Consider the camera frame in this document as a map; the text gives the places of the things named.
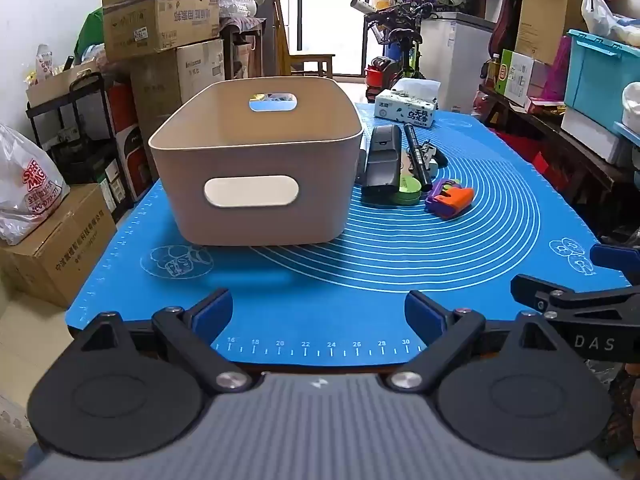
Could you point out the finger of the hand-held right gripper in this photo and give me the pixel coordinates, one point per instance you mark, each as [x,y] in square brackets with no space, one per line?
[612,258]
[525,287]

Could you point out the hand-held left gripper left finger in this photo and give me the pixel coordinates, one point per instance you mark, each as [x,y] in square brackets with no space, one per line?
[215,310]

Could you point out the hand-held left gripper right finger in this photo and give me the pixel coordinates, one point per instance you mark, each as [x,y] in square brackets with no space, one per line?
[425,315]

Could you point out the beige plastic storage bin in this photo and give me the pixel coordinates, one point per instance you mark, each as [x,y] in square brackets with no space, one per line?
[250,225]

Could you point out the purple orange toy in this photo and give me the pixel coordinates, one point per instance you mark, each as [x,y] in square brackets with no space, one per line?
[450,200]

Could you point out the black marker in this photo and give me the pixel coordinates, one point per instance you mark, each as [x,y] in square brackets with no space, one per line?
[416,155]

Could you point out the small black metal clip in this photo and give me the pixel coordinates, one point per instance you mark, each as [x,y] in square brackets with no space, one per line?
[432,152]

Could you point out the blue silicone mat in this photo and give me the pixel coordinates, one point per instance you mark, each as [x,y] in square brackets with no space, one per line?
[350,285]

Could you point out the dark wooden side table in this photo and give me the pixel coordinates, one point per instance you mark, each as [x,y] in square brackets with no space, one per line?
[575,152]

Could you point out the white box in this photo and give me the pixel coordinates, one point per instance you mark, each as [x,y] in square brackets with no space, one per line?
[590,135]

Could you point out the red plastic crate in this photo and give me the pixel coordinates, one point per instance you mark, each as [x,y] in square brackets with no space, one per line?
[525,150]

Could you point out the cardboard box with black print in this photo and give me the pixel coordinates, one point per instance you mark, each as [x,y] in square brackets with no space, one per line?
[65,255]

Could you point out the teal plastic crate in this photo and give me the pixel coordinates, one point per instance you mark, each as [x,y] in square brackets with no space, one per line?
[600,80]

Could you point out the red appliance box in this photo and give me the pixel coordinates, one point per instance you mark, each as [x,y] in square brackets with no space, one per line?
[127,150]

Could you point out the pink box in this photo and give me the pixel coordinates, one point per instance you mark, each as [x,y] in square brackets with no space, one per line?
[550,75]

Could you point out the green white carton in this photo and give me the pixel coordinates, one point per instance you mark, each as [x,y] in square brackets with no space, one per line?
[515,77]

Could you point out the tissue pack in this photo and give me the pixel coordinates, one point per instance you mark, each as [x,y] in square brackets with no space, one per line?
[405,110]

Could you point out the black utility cart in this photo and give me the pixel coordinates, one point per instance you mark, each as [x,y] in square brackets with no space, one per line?
[85,145]

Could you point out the large brown cardboard box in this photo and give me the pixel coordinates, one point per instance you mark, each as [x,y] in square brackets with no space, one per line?
[185,90]

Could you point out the oil bottle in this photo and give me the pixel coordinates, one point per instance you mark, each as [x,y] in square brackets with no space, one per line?
[494,67]

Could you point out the white red plastic bag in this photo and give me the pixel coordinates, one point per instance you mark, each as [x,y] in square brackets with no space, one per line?
[27,185]

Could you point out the white chest freezer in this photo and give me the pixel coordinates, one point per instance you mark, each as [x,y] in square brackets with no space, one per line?
[460,60]

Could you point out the red bucket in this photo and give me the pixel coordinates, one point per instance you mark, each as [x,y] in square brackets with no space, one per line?
[377,80]

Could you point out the tall cardboard box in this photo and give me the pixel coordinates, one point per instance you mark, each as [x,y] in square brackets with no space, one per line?
[547,15]

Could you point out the wooden chair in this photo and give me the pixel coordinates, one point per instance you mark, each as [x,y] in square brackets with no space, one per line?
[310,60]

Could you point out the dark maroon bag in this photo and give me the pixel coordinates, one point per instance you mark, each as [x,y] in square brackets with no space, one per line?
[505,10]

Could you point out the shallow cardboard box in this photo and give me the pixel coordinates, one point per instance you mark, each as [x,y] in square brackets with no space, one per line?
[55,87]

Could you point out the bicycle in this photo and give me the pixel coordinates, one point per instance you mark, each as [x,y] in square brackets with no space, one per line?
[400,40]

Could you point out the taped open cardboard box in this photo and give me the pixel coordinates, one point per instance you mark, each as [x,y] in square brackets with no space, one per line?
[160,20]

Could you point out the white bottle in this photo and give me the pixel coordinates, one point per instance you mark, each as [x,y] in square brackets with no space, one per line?
[44,62]

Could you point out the green bag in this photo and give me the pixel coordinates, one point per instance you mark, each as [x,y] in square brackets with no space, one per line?
[92,30]

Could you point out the clear plastic containers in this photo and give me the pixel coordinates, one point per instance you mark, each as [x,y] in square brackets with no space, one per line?
[237,5]

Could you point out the dark framed window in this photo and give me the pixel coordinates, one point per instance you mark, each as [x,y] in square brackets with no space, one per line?
[340,20]

